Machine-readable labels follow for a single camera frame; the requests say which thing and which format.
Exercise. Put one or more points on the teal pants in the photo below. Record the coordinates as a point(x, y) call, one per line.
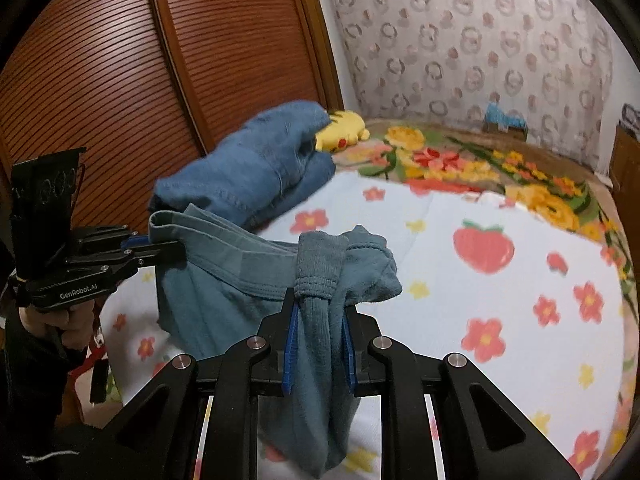
point(225, 280)

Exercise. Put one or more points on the white floral bed sheet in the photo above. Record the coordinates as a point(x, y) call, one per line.
point(450, 310)

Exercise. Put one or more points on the wooden cabinet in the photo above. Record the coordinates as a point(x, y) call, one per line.
point(627, 160)

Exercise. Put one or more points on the blue denim jeans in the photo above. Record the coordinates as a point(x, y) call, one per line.
point(260, 160)

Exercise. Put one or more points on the person's left hand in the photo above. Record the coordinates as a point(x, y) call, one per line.
point(45, 322)

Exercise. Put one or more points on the small blue box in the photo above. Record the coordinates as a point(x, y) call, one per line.
point(500, 117)

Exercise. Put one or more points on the wooden louvered wardrobe door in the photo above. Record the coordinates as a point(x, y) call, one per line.
point(240, 35)
point(75, 85)

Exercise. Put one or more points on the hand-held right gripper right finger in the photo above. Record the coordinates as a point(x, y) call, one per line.
point(351, 355)

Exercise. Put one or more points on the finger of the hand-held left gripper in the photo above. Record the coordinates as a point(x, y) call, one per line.
point(160, 252)
point(135, 242)

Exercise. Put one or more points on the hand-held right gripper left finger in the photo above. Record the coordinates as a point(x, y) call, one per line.
point(290, 350)

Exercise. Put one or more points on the yellow plush toy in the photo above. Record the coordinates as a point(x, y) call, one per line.
point(340, 130)

